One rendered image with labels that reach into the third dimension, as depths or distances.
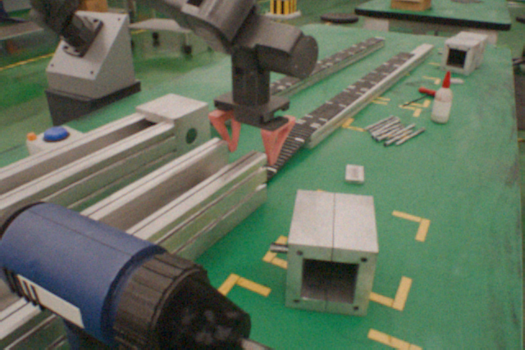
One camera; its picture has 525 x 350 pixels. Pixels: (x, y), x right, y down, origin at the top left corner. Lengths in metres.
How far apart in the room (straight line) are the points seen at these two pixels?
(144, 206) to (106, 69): 0.67
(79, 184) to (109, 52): 0.60
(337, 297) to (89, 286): 0.31
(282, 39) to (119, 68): 0.74
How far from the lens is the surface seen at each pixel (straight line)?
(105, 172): 0.64
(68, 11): 1.15
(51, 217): 0.27
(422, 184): 0.74
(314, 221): 0.45
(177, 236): 0.50
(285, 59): 0.52
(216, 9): 0.52
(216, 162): 0.63
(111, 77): 1.17
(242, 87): 0.59
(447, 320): 0.51
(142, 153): 0.68
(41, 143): 0.79
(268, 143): 0.59
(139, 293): 0.22
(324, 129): 0.84
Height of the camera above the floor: 1.14
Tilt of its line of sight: 28 degrees down
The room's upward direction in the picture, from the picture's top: straight up
